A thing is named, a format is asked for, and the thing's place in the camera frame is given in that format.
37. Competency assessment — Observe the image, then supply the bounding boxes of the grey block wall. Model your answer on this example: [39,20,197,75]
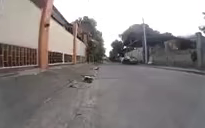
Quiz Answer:
[124,31,205,69]

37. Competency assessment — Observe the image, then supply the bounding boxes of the grey kerb strip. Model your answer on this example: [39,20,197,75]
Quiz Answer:
[140,63,205,76]

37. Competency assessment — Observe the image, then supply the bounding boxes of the trees behind cream wall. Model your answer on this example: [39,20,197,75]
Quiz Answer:
[72,15,106,64]

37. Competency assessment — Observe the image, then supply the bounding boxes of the grey asphalt road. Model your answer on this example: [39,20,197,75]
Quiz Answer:
[63,62,205,128]

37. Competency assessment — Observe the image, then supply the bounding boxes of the utility pole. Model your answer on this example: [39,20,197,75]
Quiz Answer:
[141,17,149,65]

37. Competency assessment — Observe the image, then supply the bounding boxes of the cream wall with orange pillars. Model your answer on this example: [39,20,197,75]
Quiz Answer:
[0,0,88,70]

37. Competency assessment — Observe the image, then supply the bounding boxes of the grey concrete roadside strip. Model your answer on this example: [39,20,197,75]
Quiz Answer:
[0,63,101,128]

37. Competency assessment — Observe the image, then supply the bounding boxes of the rubble pile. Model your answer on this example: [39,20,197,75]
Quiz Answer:
[82,75,95,84]

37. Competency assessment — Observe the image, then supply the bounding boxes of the large tree over roof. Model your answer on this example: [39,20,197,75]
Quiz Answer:
[109,23,175,62]

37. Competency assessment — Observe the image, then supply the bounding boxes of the parked vehicle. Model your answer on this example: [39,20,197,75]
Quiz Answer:
[121,55,139,66]

